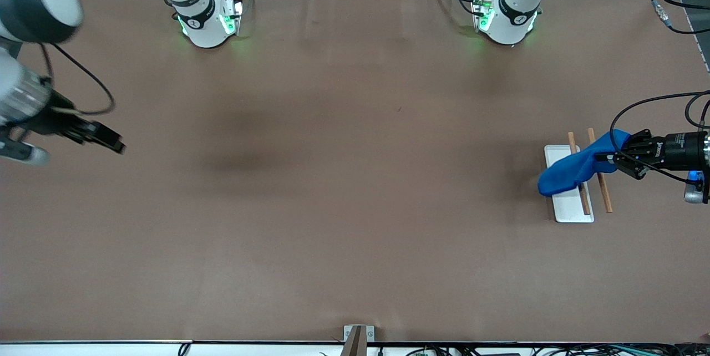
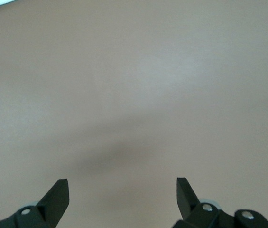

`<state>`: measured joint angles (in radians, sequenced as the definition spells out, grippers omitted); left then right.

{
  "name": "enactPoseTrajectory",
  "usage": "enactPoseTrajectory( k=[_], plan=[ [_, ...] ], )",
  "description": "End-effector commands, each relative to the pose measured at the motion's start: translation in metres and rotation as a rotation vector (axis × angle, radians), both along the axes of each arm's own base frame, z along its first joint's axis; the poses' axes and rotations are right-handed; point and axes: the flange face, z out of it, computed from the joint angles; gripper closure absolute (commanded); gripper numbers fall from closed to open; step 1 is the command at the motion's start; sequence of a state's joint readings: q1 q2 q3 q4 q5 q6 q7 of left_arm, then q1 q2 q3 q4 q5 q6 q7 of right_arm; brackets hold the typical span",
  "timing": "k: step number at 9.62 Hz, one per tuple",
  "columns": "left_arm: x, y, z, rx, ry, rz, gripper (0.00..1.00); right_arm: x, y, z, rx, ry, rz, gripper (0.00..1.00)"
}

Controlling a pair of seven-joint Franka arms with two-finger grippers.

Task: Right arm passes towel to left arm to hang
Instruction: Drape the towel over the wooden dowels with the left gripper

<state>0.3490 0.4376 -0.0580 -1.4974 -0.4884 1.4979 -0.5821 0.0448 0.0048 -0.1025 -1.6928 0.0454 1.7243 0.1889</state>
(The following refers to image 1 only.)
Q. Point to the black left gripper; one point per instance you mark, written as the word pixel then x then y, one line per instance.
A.
pixel 678 151

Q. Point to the grey metal mounting bracket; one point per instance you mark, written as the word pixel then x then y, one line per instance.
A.
pixel 370 334

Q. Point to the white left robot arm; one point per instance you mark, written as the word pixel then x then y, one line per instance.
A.
pixel 513 12

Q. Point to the brown post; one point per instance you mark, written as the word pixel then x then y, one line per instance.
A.
pixel 355 345

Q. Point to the wooden towel rack rod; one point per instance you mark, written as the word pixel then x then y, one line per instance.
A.
pixel 606 195
pixel 585 203

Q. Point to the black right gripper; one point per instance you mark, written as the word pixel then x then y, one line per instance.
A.
pixel 54 121

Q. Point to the blue cloth towel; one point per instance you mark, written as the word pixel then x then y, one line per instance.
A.
pixel 571 170

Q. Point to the white towel rack base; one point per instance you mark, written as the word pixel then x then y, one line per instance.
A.
pixel 571 209

